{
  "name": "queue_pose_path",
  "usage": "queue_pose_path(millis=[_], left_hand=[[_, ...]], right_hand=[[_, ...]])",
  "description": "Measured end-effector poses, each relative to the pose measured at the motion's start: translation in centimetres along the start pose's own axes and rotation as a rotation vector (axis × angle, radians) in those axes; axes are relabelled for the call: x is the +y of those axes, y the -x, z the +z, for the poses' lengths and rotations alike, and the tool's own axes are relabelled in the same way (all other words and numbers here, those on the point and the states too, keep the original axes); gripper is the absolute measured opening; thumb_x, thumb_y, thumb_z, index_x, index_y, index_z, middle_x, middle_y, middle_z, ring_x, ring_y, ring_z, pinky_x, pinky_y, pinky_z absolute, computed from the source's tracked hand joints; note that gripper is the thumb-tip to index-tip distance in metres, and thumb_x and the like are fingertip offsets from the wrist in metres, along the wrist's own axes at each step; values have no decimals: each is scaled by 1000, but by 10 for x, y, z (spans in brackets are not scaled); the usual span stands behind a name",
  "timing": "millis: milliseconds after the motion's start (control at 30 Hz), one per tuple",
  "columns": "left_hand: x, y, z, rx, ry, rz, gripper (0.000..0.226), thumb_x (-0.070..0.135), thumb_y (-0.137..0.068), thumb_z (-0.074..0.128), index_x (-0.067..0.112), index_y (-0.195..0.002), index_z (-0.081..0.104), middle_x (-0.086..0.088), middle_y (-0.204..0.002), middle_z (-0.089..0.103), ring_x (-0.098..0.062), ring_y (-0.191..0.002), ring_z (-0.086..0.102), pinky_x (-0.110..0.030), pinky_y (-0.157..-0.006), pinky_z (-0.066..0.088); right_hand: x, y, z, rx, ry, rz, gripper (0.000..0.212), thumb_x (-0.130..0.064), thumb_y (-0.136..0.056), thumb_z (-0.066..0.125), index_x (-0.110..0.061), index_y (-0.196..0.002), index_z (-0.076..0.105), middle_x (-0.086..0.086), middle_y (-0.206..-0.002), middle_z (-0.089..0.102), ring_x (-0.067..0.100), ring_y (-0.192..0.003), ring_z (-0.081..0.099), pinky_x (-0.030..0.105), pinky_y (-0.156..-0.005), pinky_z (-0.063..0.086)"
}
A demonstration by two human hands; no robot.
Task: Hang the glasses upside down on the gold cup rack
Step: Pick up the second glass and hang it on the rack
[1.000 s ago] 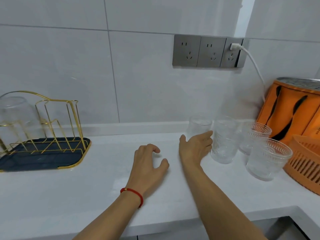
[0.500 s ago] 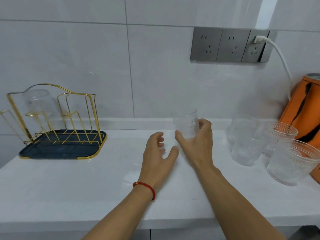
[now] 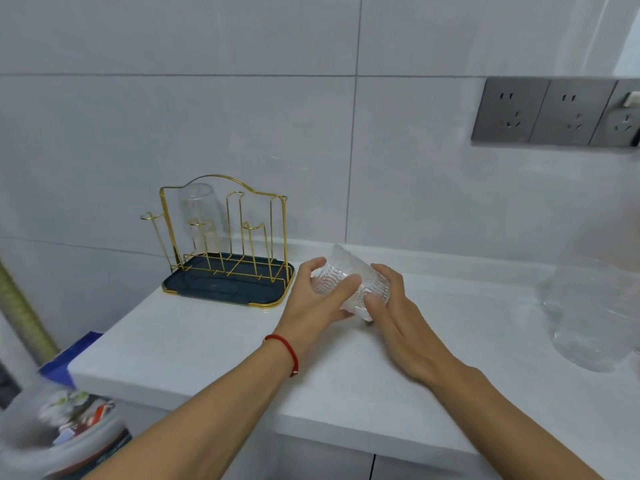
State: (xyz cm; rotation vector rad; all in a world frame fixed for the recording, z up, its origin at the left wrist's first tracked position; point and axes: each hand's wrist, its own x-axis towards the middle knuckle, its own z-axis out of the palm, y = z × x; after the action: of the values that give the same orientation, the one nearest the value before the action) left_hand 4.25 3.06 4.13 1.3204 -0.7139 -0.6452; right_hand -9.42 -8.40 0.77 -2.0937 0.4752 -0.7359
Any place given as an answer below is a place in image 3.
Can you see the person's left hand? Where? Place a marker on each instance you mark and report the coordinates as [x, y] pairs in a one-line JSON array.
[[305, 314]]

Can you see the yellow corrugated pipe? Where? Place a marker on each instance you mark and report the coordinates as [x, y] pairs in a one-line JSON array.
[[25, 314]]

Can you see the person's right hand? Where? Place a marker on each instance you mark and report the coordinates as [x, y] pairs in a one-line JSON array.
[[415, 339]]

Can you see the dark door frame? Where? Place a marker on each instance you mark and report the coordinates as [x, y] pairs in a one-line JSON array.
[[7, 384]]

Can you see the pile of trash packets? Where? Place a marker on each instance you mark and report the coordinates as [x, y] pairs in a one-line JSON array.
[[75, 414]]

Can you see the person's left forearm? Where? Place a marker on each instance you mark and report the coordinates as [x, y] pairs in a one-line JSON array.
[[200, 429]]

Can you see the grey cabinet door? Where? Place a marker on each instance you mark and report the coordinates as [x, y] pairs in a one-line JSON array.
[[425, 469], [320, 459]]

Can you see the blue dustpan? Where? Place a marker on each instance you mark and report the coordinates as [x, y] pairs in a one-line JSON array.
[[75, 354]]

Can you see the white lined trash bucket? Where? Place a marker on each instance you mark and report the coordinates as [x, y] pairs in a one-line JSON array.
[[30, 459]]

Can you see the person's right forearm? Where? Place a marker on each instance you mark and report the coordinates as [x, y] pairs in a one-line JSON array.
[[510, 434]]

